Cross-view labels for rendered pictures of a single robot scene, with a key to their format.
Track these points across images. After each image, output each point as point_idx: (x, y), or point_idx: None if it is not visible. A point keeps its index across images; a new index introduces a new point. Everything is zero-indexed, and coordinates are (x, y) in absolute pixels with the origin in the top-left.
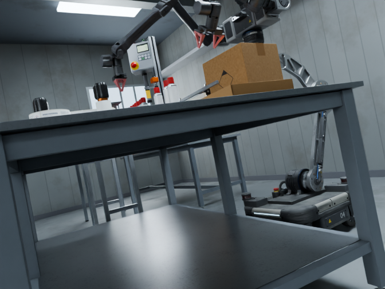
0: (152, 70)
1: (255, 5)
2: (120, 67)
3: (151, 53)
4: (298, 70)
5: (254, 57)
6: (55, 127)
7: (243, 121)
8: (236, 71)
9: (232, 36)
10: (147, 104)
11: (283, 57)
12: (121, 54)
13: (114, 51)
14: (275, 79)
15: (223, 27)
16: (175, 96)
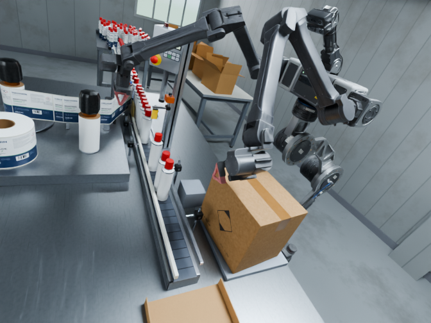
0: (176, 75)
1: (329, 121)
2: (126, 79)
3: (182, 56)
4: (325, 155)
5: (267, 235)
6: None
7: None
8: (238, 235)
9: (287, 87)
10: (151, 119)
11: (321, 143)
12: (129, 66)
13: (121, 57)
14: (278, 245)
15: (287, 65)
16: (165, 184)
